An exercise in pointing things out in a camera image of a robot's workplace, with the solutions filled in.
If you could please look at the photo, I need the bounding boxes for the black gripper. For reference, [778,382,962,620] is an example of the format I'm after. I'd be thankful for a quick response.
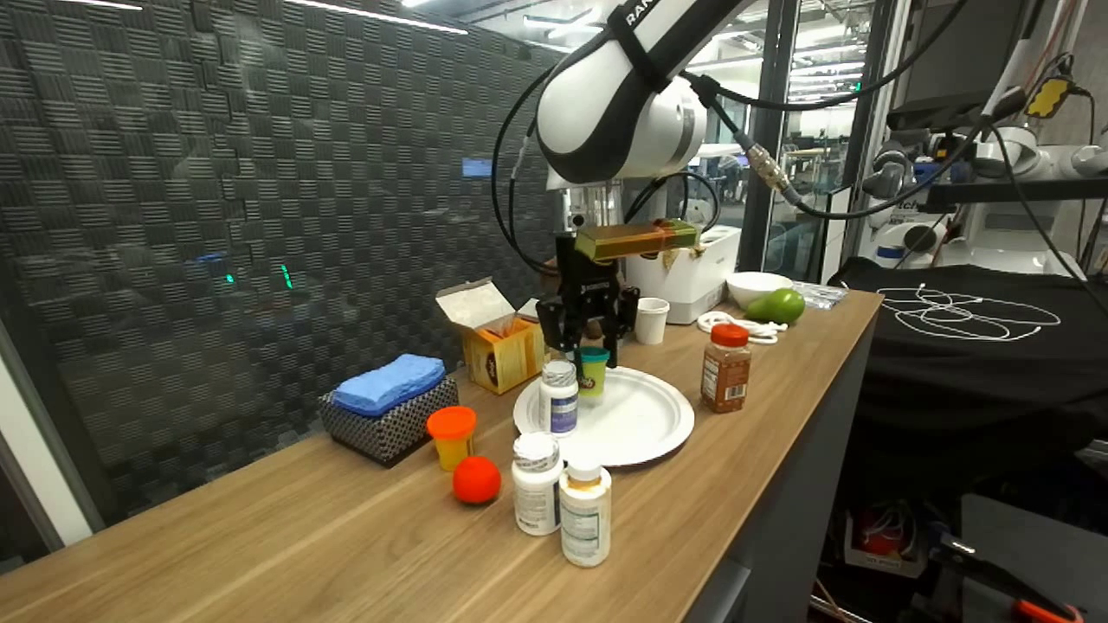
[532,233,640,370]

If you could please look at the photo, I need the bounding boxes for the small tub teal lid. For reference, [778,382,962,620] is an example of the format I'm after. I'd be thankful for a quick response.
[575,331,611,407]

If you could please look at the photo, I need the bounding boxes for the white purple-label pill bottle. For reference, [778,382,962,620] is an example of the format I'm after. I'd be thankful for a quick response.
[541,356,580,436]
[510,428,565,538]

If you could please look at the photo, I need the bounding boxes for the brown spice jar red lid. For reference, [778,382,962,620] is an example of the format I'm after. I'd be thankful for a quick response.
[699,322,756,415]

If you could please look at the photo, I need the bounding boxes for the white stained-lid pill bottle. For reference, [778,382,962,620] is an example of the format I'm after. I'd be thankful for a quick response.
[556,454,615,572]

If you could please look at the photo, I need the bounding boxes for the white paper plate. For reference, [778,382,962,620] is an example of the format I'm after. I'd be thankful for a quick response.
[510,363,699,472]

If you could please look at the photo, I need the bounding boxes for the white paper cup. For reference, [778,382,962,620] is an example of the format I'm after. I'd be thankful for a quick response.
[635,294,671,348]

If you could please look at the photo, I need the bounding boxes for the yellow cardboard box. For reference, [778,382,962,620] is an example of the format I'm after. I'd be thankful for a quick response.
[433,277,547,399]

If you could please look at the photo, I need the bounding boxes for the white storage container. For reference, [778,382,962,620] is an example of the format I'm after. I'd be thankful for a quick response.
[618,222,744,325]

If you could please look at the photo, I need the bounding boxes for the white bowl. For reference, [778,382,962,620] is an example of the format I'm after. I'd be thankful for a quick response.
[722,268,795,311]

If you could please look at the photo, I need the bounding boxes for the yellow tub orange lid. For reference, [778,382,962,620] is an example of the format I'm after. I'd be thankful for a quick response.
[421,401,481,475]

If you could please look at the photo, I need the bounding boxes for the green round fruit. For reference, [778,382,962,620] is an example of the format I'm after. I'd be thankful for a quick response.
[744,283,811,330]

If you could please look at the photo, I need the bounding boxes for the red-orange ball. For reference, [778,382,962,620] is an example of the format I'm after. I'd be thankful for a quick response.
[450,454,504,508]

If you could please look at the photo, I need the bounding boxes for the blue folded cloth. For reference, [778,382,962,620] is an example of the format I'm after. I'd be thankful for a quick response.
[330,348,450,417]

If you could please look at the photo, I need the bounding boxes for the clear plastic bag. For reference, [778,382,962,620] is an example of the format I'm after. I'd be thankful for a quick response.
[794,277,847,313]

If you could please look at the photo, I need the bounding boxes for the grey woven basket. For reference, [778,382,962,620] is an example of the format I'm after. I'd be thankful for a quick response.
[318,375,461,468]

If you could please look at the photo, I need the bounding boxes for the red item under table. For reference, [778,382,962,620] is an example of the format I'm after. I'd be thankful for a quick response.
[856,497,918,562]

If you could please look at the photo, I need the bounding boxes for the black cloth cover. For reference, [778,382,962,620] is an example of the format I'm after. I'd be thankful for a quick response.
[827,252,1108,463]

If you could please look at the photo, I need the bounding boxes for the black monitor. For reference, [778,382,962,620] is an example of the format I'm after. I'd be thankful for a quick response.
[885,0,1049,131]

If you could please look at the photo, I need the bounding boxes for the white lab equipment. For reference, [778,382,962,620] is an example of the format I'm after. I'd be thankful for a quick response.
[858,116,1108,274]

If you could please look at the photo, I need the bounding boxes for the yellow tag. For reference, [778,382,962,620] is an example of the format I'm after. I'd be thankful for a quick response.
[1021,52,1079,120]

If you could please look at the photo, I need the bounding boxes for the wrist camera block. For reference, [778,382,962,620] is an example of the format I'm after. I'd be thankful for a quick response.
[575,218,701,267]

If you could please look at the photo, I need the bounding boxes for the white cable bundle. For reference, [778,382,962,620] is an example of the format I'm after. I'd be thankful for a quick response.
[691,308,788,348]

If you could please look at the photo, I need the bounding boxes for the dark metal post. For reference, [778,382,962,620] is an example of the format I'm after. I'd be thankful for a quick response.
[736,0,803,274]

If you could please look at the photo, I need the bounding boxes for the white cord loops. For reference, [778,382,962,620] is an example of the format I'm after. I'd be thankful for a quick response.
[873,281,1067,345]

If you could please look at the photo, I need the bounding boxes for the orange handled tool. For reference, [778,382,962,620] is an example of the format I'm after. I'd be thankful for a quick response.
[1012,588,1090,623]

